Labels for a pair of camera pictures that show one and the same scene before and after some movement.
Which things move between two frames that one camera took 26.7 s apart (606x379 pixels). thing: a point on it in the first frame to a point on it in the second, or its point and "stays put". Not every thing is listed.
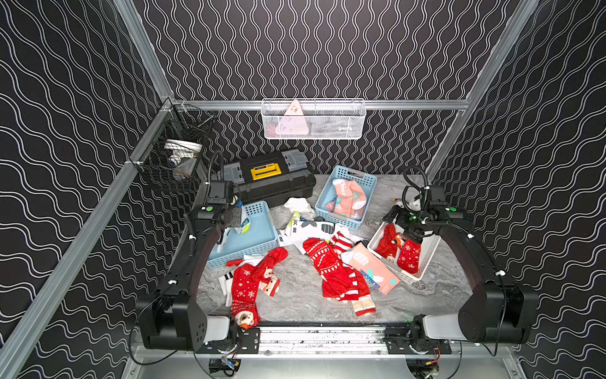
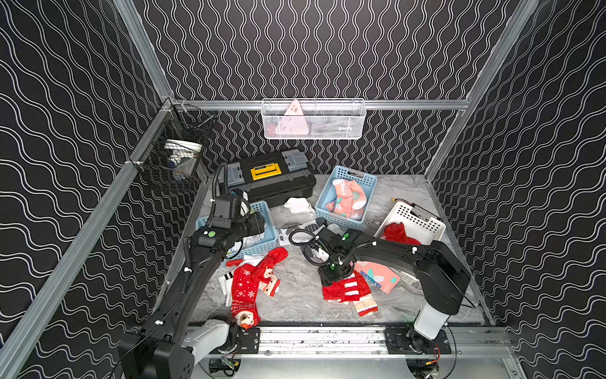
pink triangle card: (293, 121) stays put
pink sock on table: (361, 257) stays put
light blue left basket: (261, 238) stays put
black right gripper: (400, 220) to (327, 278)
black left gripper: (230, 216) to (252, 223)
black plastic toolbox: (272, 178) stays put
